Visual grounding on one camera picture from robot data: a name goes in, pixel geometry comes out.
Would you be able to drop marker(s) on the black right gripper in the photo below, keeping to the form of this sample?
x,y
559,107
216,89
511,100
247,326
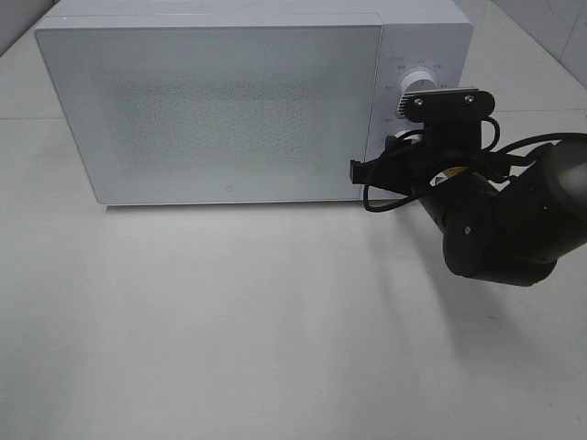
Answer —
x,y
409,166

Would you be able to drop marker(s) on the white timer knob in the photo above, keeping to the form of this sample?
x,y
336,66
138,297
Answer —
x,y
410,134

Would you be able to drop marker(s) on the white microwave door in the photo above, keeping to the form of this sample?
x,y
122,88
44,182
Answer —
x,y
188,114

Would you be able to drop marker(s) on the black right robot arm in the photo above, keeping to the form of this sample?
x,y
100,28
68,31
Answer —
x,y
505,216

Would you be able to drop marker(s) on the upper white power knob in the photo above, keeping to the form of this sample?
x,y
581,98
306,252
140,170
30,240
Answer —
x,y
417,81

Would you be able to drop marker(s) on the white microwave oven body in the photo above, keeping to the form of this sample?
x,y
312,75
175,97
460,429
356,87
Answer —
x,y
428,35

